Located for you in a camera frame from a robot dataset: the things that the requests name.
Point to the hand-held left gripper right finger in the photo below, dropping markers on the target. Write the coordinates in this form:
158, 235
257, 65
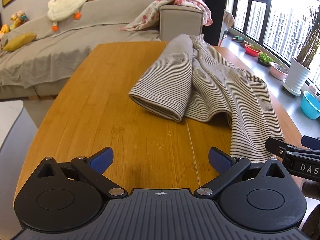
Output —
220, 160

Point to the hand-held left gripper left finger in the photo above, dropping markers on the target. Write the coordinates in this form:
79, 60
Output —
102, 159

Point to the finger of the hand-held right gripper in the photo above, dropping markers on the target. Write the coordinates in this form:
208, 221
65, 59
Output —
311, 141
277, 147

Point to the striped knit garment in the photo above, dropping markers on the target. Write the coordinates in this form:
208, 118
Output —
197, 87

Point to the blue plastic basin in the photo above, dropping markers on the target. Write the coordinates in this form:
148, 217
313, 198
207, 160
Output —
311, 106

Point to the small pink figurine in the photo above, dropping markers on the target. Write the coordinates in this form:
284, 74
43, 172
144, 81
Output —
313, 88

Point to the white plant pot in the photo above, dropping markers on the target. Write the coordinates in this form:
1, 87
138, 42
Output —
297, 76

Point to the pink plastic basin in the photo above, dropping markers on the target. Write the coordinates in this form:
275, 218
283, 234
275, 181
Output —
278, 72

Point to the tray of green sprouts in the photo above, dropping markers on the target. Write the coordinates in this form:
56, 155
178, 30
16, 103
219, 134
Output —
265, 59

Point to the white side table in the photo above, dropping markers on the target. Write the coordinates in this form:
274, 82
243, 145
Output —
12, 120

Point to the red plastic basin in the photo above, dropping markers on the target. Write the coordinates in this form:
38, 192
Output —
253, 50

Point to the tall green potted plant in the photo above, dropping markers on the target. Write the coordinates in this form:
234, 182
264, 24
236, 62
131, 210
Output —
310, 35

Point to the grey fabric sofa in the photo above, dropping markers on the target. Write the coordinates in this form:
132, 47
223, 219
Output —
105, 27

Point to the black framed window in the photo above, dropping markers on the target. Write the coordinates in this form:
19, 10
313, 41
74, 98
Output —
260, 12

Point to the white hanging cloth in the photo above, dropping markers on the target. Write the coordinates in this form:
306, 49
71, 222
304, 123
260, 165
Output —
229, 19

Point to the small yellow cushion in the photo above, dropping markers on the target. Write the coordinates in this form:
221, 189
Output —
20, 42

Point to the pink floral blanket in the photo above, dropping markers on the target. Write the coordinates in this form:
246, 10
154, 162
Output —
152, 15

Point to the dark curtain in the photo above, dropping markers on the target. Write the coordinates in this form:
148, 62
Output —
215, 5

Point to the white duck plush toy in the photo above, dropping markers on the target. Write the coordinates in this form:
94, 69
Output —
66, 2

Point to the yellow plush toy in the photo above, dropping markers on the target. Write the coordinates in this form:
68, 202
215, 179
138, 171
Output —
3, 31

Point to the colourful doll toys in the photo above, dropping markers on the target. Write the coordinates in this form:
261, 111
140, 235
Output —
18, 19

